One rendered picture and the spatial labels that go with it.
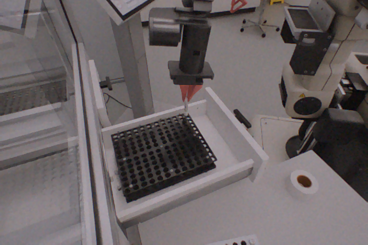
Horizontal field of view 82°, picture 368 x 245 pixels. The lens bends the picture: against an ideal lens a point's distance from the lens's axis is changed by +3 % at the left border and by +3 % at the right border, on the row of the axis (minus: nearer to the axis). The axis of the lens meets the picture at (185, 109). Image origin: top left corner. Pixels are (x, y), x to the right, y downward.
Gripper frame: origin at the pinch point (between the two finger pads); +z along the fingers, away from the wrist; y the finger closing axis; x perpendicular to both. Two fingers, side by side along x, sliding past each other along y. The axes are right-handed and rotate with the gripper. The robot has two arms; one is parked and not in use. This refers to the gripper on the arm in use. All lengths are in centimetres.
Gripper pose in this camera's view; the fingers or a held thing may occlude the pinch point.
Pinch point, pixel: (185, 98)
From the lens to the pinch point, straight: 55.2
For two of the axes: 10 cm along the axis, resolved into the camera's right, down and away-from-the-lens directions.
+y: 9.8, -0.2, 2.1
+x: -1.7, -6.6, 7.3
